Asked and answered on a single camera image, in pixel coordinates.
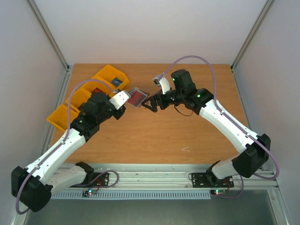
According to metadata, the red credit card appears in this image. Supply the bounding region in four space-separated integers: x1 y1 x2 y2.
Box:
128 91 147 107

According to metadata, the brown leather card holder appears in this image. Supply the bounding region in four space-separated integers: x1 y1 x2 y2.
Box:
127 87 149 108

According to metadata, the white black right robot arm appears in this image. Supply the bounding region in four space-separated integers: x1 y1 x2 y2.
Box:
142 69 271 186

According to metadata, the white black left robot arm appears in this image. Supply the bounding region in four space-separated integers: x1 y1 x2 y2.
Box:
11 91 130 215

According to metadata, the red card in bin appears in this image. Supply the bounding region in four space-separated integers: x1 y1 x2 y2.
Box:
91 88 105 93

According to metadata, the blue card in bin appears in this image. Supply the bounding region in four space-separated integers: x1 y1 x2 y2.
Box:
111 77 123 87

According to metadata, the yellow bin near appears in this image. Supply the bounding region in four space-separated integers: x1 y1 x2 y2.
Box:
46 104 79 132

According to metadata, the left small circuit board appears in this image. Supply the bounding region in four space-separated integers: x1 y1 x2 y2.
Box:
82 189 97 197

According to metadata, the small circuit board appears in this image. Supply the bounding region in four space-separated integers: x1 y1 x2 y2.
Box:
82 189 97 197
210 189 228 195

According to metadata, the right small circuit board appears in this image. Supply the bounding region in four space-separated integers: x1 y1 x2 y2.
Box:
210 189 228 195

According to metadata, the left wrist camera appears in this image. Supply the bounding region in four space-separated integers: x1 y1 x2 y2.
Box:
109 90 131 110

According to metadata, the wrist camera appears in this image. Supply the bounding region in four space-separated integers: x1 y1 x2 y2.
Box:
153 73 171 94
109 90 131 110

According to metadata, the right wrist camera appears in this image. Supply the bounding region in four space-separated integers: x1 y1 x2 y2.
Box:
153 73 171 94

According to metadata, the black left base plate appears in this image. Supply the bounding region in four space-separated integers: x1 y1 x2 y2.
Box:
71 172 109 188

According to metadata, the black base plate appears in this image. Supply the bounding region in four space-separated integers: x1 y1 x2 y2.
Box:
188 172 234 188
71 172 109 188

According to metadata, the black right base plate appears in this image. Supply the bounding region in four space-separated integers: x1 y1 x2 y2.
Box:
188 172 234 188

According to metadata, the grey slotted cable duct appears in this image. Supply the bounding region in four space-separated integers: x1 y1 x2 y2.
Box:
52 190 211 200

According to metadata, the right aluminium frame post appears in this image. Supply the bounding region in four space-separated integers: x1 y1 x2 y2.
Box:
231 0 276 71

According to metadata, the aluminium frame post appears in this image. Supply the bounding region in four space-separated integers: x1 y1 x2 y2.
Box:
25 0 71 71
231 0 276 71

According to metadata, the left aluminium frame post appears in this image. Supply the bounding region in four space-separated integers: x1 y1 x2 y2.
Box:
25 0 71 71

